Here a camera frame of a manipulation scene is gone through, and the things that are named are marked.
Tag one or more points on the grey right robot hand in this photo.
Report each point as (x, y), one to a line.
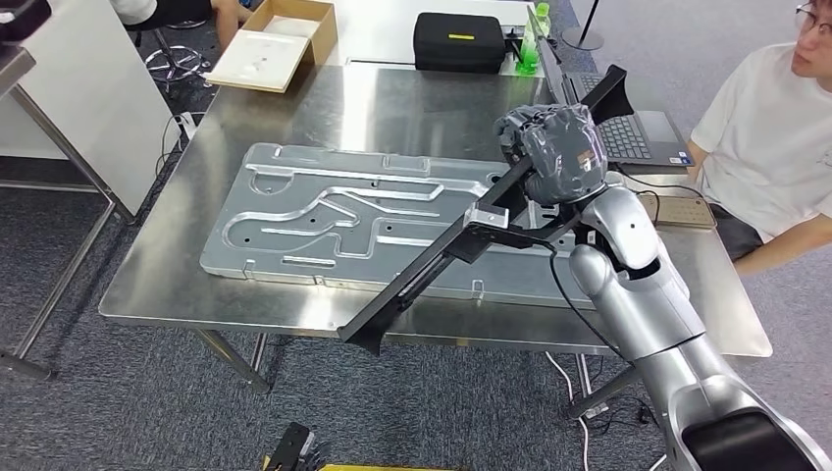
(559, 156)

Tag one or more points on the black plastic plate part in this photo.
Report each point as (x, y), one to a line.
(390, 305)

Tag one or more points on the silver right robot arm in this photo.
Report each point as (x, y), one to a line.
(650, 305)

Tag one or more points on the steel workbench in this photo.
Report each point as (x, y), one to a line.
(390, 110)

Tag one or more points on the grey laptop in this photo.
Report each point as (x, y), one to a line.
(624, 136)

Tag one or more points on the green plastic bottle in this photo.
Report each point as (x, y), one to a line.
(528, 55)

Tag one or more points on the grey round stand base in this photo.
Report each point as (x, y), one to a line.
(583, 39)

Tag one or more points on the black case with yellow label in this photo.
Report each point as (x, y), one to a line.
(458, 49)

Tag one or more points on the white table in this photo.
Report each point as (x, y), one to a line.
(377, 32)

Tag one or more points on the stamped aluminium panel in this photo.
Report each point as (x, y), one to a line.
(312, 195)

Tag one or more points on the grey floor power strip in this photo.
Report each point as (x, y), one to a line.
(596, 411)

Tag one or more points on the brown cardboard box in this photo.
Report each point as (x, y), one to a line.
(322, 26)

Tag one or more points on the white power strip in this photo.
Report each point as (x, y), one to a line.
(187, 125)

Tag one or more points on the chrome stool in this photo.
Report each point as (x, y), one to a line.
(175, 64)

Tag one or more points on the white box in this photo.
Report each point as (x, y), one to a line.
(84, 97)

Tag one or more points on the black bag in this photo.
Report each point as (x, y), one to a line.
(23, 16)

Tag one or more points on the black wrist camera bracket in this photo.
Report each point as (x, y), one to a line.
(520, 237)

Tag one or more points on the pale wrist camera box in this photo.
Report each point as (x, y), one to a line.
(489, 216)

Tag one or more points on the steel table frame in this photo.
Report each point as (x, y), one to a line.
(16, 65)

